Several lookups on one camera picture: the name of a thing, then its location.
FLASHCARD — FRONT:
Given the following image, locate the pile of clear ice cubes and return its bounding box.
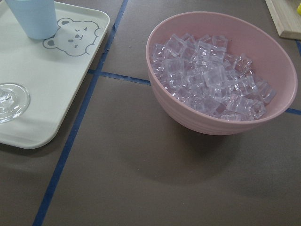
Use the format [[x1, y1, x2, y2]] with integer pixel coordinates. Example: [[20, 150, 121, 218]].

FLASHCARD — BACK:
[[150, 33, 276, 121]]

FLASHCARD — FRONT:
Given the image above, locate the light blue plastic cup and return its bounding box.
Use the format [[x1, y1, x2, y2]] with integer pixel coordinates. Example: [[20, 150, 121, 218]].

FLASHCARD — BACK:
[[6, 0, 58, 40]]

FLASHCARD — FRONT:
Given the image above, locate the pink bowl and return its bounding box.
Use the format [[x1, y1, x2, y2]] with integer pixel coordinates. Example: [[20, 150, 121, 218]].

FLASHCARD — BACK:
[[146, 11, 298, 135]]

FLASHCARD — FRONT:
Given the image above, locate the cream bear serving tray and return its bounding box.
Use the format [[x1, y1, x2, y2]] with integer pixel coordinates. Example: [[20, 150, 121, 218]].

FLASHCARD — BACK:
[[0, 1, 110, 149]]

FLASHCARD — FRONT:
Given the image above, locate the clear wine glass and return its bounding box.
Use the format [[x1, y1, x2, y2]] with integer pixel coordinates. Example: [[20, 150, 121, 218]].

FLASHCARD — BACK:
[[0, 83, 31, 123]]

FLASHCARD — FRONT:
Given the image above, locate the wooden cutting board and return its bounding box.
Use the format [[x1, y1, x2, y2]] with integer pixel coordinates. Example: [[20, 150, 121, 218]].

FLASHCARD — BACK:
[[265, 0, 301, 40]]

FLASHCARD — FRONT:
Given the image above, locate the lemon half slice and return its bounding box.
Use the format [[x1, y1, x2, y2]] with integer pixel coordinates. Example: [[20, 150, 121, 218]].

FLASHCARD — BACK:
[[296, 3, 301, 15]]

